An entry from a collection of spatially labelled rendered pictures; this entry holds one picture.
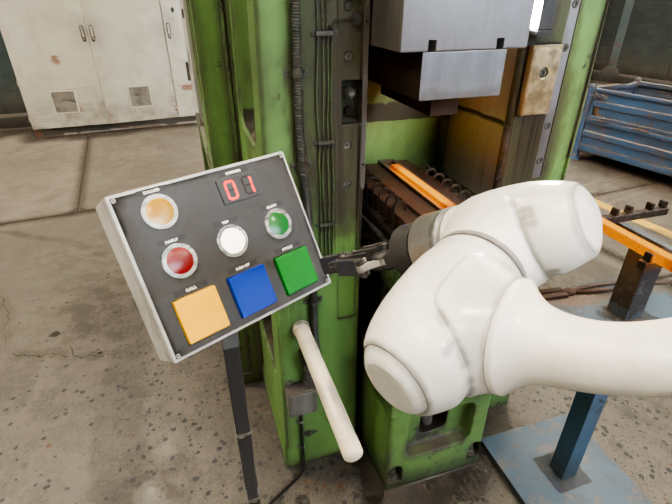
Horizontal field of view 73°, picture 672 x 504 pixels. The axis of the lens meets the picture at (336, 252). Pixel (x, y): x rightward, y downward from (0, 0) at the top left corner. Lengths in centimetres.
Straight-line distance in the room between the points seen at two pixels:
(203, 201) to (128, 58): 537
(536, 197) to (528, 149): 94
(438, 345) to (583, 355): 10
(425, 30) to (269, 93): 35
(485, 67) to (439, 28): 14
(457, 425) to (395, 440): 27
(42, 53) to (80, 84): 44
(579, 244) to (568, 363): 14
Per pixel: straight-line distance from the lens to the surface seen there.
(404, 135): 159
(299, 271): 87
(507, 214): 48
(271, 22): 105
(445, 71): 104
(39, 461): 210
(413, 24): 100
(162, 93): 623
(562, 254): 48
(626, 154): 502
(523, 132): 139
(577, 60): 146
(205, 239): 81
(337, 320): 138
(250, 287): 82
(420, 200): 124
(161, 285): 78
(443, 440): 170
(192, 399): 208
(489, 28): 109
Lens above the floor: 147
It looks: 30 degrees down
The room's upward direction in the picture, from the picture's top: straight up
